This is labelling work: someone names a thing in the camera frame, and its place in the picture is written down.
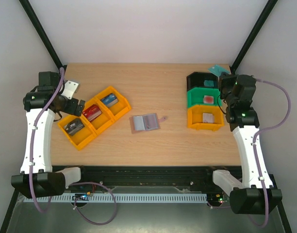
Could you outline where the teal credit card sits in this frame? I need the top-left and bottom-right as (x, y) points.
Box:
(208, 65), (231, 77)

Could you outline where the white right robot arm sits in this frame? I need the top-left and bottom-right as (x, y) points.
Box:
(205, 72), (282, 215)

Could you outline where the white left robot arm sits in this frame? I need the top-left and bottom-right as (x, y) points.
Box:
(11, 68), (85, 199)

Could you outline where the teal card stack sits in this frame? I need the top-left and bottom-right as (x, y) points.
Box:
(203, 80), (215, 88)

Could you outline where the black card stack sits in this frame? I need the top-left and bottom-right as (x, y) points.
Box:
(64, 118), (84, 136)

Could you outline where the red dot card stack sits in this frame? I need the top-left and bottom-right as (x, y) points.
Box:
(203, 95), (215, 104)

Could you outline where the blue card stack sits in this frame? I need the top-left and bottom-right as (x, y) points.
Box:
(100, 93), (118, 108)

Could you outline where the pale pink card stack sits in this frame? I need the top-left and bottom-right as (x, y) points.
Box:
(202, 113), (215, 124)

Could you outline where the black storage bin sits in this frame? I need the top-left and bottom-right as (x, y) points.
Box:
(186, 72), (218, 91)

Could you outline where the green storage bin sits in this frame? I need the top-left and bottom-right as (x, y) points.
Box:
(187, 87), (222, 108)

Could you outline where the yellow triple storage bin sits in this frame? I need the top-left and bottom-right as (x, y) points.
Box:
(58, 86), (132, 150)

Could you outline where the yellow single storage bin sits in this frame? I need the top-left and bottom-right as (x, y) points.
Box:
(187, 105), (224, 131)

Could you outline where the purple floor cable loop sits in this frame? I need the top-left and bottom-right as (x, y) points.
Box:
(72, 182), (117, 225)

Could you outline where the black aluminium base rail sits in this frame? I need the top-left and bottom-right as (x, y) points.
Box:
(51, 166), (244, 192)

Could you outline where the white slotted cable duct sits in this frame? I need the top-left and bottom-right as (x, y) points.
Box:
(23, 193), (208, 204)

